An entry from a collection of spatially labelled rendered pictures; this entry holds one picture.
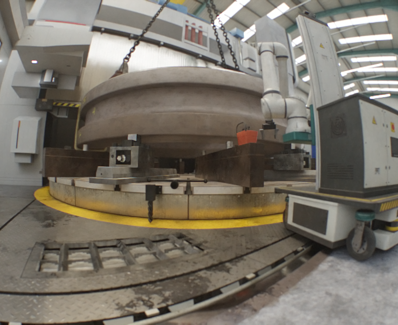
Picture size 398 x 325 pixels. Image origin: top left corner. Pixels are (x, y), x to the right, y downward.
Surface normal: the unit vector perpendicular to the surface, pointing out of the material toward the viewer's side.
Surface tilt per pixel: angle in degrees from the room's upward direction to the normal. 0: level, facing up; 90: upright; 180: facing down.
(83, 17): 90
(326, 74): 90
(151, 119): 90
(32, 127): 90
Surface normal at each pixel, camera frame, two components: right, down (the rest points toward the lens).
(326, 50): 0.15, -0.04
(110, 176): -0.17, -0.04
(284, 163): -0.81, -0.04
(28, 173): 0.56, -0.02
